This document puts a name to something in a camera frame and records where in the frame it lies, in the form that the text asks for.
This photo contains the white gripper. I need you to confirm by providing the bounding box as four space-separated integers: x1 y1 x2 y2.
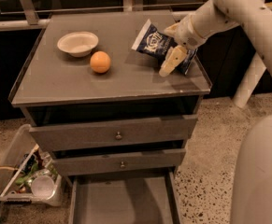
159 15 207 77

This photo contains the blue chip bag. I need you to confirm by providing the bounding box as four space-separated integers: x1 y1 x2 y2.
132 20 196 75

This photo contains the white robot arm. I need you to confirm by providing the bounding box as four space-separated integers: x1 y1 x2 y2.
160 0 272 224

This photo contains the grey top drawer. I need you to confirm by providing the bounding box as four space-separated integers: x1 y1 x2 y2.
30 115 197 152

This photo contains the grey drawer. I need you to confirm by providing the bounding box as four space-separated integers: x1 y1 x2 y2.
30 115 197 152
52 148 186 176
68 168 183 224

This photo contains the grey drawer cabinet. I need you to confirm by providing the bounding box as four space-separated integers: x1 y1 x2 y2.
8 10 212 224

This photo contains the metal top drawer knob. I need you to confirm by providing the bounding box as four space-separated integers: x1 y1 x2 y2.
115 132 122 140

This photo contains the grey middle drawer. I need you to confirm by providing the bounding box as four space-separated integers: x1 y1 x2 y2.
52 148 186 176

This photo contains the grey bottom drawer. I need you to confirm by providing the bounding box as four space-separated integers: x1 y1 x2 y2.
68 168 183 224

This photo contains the metal railing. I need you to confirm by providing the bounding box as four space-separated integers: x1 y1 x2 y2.
0 0 272 34

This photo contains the orange fruit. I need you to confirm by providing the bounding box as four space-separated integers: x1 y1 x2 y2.
90 51 111 74

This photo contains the white paper bowl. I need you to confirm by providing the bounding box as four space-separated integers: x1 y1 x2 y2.
57 32 99 58

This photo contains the white cup in bin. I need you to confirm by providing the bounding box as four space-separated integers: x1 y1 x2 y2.
31 175 54 198

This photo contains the white stick in bin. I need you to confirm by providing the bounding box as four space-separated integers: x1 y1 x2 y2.
0 144 39 197

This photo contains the clear plastic bin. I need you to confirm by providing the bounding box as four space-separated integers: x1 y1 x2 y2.
0 124 63 206

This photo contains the white slanted post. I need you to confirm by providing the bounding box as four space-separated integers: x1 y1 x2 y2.
233 54 266 108

